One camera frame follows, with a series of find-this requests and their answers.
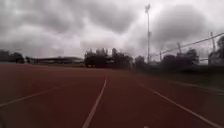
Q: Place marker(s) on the dark clump of trees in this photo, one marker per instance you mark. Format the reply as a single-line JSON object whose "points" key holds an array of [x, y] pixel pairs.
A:
{"points": [[103, 60]]}

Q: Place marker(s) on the red running track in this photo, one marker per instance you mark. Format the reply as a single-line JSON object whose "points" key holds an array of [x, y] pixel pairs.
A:
{"points": [[123, 106]]}

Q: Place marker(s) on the tall floodlight pole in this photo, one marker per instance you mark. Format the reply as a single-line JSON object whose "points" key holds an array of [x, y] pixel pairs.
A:
{"points": [[148, 36]]}

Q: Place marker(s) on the low long building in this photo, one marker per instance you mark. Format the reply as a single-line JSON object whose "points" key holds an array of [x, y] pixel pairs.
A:
{"points": [[58, 60]]}

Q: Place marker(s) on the row of distant trees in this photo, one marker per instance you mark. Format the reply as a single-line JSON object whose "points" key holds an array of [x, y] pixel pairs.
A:
{"points": [[173, 60]]}

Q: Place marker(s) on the grass strip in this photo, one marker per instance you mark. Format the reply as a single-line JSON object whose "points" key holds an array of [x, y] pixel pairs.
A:
{"points": [[186, 77]]}

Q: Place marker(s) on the small group of trees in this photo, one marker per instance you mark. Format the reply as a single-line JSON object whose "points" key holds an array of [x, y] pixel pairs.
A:
{"points": [[11, 56]]}

